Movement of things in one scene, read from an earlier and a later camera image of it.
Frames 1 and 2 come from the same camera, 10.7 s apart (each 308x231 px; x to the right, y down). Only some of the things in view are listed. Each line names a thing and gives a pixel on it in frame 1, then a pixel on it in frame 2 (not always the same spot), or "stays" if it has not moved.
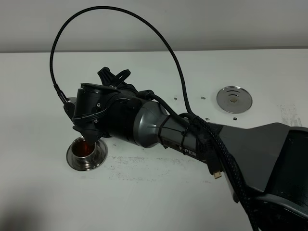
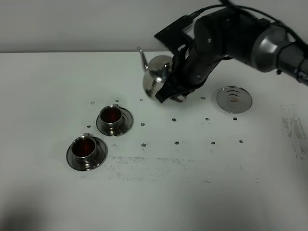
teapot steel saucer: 234,99 stays
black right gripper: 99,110 -> 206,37
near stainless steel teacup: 83,153 stays
